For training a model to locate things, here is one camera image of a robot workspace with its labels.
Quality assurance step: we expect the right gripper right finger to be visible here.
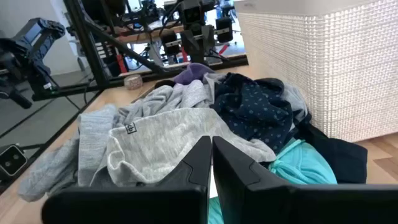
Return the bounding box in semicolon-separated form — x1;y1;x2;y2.
212;135;398;224

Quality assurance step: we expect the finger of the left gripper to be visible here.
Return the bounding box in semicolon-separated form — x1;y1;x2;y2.
201;24;216;52
180;29;205;63

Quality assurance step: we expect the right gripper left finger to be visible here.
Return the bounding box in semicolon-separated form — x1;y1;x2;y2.
41;135;213;224

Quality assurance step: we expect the purple garment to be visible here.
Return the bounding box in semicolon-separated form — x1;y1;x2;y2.
174;63;216;85

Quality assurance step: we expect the teal garment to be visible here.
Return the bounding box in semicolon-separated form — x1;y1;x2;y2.
207;138;338;224

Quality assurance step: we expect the grey fleece garment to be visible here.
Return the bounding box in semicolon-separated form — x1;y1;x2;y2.
118;73;218;125

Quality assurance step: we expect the light grey heather garment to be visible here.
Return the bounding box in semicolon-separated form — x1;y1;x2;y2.
107;107;277;187

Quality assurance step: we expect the black garment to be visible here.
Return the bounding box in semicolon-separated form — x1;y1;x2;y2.
295;114;368;184

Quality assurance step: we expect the navy dotted garment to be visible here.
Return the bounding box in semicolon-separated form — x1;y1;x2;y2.
211;73;312;155

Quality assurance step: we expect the grey ribbed knit garment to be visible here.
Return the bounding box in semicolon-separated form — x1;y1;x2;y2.
17;104;119;202

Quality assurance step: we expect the white plastic laundry basket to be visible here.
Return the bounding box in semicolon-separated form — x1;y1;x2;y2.
233;0;398;143

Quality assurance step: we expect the wooden workbench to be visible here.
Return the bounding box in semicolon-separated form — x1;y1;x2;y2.
107;23;187;44

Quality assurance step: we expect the small white ball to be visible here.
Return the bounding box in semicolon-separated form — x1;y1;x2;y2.
123;73;144;91

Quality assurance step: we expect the black and blue machine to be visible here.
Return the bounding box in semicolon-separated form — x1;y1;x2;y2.
0;17;67;110

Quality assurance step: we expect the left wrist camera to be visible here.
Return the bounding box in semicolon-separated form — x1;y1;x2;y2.
180;0;206;28

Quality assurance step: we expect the black aluminium table frame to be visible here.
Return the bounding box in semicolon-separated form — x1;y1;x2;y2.
30;0;249;102

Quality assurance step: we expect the black stereo camera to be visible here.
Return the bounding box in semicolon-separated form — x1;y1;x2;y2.
0;144;28;181

